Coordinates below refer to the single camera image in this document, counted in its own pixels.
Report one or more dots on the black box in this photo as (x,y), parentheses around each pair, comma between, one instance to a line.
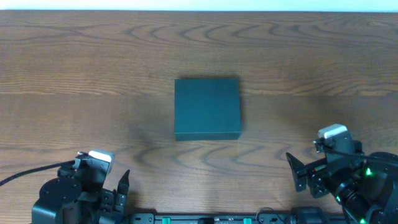
(207,109)

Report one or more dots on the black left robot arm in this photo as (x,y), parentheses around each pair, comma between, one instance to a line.
(77,194)

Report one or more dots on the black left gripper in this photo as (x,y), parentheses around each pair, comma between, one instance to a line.
(103,200)

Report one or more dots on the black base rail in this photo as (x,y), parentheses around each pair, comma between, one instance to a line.
(267,217)

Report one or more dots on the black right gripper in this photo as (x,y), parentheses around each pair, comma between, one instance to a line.
(313,177)

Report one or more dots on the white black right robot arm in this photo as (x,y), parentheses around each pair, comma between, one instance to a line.
(364,186)

